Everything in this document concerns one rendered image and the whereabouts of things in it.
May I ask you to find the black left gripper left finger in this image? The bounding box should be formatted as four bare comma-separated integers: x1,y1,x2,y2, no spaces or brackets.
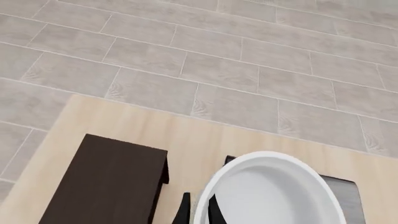
174,192,191,224

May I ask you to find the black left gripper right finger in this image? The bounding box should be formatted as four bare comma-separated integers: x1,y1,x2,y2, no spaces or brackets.
208,194,230,224

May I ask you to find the dark brown wooden cabinet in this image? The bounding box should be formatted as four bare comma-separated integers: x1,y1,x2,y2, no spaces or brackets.
38,133,170,224

